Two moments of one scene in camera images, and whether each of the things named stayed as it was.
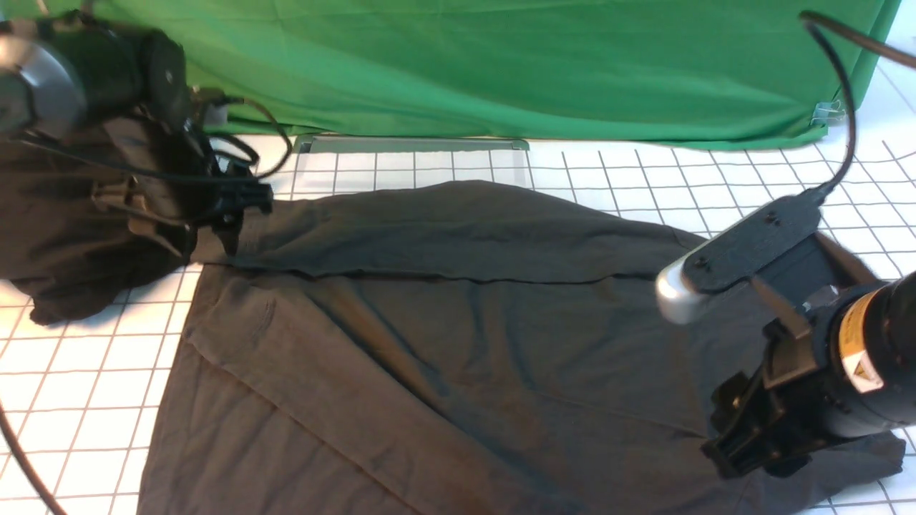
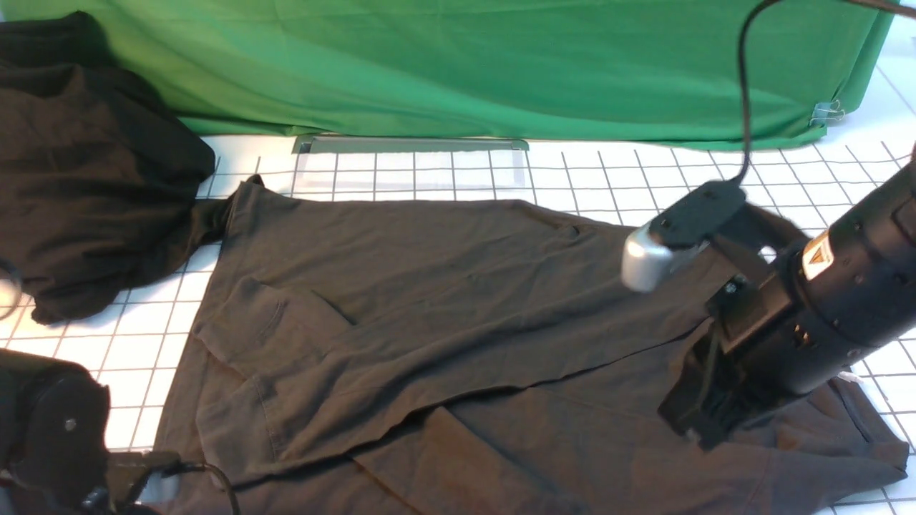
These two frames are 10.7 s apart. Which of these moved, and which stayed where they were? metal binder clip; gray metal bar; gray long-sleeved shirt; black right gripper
Moved: black right gripper
Stayed: gray long-sleeved shirt; gray metal bar; metal binder clip
